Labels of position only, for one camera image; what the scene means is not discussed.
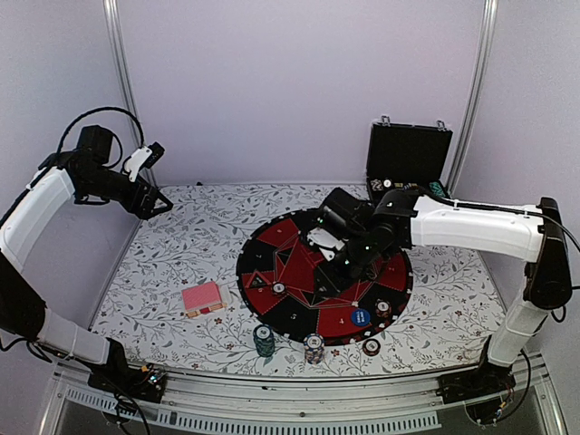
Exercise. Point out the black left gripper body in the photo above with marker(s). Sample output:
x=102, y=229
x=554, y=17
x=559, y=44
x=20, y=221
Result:
x=130, y=199

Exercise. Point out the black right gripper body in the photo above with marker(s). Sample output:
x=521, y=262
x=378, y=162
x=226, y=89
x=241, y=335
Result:
x=359, y=257

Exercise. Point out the blue small blind button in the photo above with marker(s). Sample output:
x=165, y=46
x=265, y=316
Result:
x=360, y=317

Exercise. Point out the brown chip stack seat three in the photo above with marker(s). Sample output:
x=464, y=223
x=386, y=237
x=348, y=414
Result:
x=383, y=309

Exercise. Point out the brown 100 poker chip stack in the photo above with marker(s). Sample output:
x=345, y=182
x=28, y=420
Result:
x=371, y=347

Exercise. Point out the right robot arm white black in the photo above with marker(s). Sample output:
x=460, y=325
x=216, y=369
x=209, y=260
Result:
x=533, y=234

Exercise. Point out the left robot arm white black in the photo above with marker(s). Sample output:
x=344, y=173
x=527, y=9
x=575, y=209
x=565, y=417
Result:
x=58, y=242

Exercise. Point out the round red black poker mat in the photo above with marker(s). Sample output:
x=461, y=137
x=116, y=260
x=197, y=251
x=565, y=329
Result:
x=290, y=286

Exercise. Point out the green poker chip stack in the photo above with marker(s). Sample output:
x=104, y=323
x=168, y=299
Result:
x=264, y=340

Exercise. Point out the black poker chip case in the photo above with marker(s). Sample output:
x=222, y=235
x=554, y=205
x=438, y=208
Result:
x=399, y=154

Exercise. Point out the red playing card deck box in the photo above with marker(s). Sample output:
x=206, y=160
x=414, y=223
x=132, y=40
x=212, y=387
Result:
x=202, y=299

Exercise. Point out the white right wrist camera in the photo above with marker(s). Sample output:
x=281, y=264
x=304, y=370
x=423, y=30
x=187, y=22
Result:
x=329, y=245

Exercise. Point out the left aluminium frame post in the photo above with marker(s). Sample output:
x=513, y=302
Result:
x=119, y=57

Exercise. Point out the aluminium frame post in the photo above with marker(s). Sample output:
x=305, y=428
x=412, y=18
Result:
x=485, y=42
x=119, y=57

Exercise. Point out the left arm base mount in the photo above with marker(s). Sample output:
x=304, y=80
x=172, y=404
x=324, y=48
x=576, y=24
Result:
x=145, y=384

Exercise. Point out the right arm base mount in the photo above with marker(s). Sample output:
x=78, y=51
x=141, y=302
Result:
x=473, y=384

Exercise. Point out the right aluminium frame post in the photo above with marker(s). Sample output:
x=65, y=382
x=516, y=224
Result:
x=485, y=42

